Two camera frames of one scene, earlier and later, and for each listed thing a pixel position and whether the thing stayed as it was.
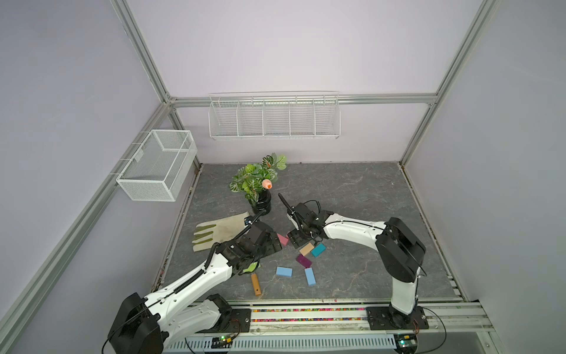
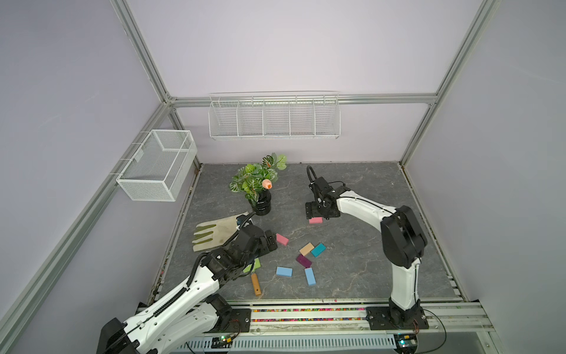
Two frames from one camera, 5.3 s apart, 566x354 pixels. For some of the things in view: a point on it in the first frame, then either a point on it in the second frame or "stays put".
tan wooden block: (306, 248) stays put
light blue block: (310, 276) stays put
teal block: (318, 250) stays put
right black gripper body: (298, 235) to (315, 209)
